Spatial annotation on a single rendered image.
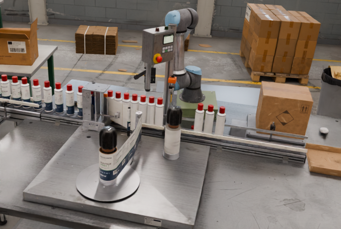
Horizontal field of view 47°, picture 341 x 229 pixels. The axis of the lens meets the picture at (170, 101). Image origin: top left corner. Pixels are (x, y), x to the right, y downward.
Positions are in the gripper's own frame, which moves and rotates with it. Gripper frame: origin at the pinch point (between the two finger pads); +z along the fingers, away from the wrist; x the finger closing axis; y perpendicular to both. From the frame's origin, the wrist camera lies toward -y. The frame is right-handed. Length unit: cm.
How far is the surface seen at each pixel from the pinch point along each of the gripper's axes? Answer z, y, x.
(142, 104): -4, -1, -58
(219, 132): 9, 45, -66
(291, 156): 19, 85, -77
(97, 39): -19, -77, 341
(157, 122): 7, 8, -57
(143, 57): -32, -2, -58
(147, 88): -12.6, 1.4, -48.3
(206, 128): 8, 37, -64
